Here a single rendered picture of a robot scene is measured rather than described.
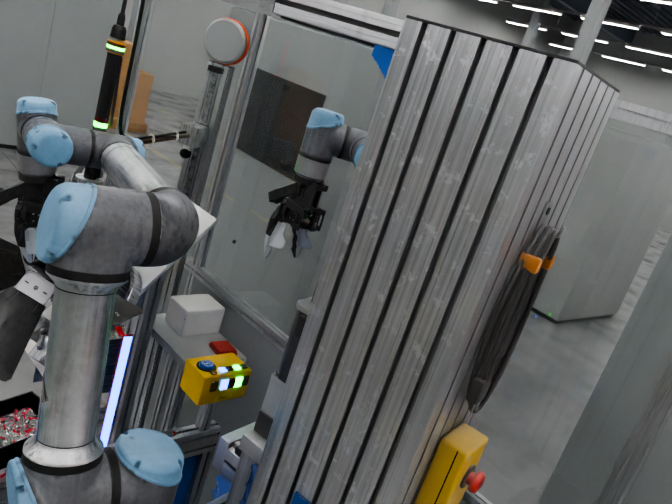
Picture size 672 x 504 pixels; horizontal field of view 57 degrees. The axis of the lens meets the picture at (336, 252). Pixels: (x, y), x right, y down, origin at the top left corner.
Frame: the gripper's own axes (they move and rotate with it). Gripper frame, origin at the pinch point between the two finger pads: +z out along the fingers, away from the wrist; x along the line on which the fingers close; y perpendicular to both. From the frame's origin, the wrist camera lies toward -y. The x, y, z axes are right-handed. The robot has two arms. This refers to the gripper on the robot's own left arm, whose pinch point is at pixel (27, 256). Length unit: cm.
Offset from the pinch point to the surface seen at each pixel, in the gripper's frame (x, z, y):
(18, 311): 21.0, 28.6, -13.5
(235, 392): 21, 41, 48
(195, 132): 87, -13, 13
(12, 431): -1.3, 49.0, -3.4
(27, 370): 139, 141, -73
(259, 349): 69, 57, 49
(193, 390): 15, 39, 37
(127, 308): 17.2, 18.9, 17.3
